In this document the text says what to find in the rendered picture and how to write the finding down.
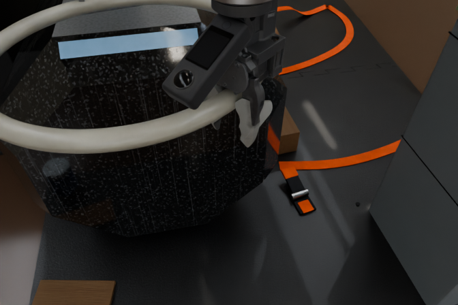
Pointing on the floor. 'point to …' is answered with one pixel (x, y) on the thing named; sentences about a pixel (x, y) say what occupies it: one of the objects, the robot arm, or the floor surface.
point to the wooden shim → (74, 292)
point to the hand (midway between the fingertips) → (229, 133)
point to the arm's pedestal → (426, 187)
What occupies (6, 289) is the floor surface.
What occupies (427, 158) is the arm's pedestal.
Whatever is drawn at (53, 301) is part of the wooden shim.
